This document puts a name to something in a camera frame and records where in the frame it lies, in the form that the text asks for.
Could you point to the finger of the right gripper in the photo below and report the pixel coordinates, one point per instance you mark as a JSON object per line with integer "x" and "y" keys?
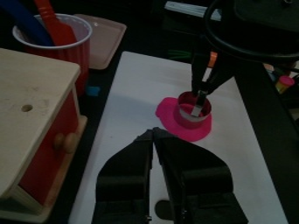
{"x": 198, "y": 67}
{"x": 222, "y": 73}

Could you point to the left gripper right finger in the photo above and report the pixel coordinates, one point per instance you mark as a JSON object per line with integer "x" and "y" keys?
{"x": 202, "y": 186}

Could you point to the wooden drawer box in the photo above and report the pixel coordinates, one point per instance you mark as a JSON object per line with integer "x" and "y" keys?
{"x": 31, "y": 96}

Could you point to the white cutting board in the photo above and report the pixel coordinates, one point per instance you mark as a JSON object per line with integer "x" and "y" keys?
{"x": 129, "y": 102}

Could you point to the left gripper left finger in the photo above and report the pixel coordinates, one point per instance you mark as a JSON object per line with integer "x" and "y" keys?
{"x": 123, "y": 186}

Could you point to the white flat strip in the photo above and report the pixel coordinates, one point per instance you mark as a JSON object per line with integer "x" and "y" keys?
{"x": 191, "y": 8}

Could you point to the small green object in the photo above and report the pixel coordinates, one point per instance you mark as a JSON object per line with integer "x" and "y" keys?
{"x": 179, "y": 54}

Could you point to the small blue block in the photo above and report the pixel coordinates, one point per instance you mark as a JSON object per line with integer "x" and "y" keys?
{"x": 94, "y": 91}

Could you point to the red plastic spatula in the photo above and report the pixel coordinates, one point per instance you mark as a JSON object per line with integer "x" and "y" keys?
{"x": 58, "y": 30}

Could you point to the red plastic cup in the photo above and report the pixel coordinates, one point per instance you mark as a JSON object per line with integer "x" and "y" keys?
{"x": 79, "y": 55}

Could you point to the yellow tub with pink lid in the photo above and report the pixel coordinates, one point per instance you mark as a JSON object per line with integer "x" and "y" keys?
{"x": 285, "y": 84}

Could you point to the red drawer with wooden knob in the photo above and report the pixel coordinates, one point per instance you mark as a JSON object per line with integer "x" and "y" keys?
{"x": 43, "y": 175}

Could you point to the blue plastic utensil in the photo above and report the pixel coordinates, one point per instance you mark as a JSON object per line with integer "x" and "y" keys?
{"x": 27, "y": 23}

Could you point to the flat pink dough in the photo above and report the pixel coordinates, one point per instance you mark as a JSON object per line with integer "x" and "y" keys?
{"x": 167, "y": 116}

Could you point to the round metal dough cutter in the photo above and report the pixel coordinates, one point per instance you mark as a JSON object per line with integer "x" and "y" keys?
{"x": 186, "y": 121}

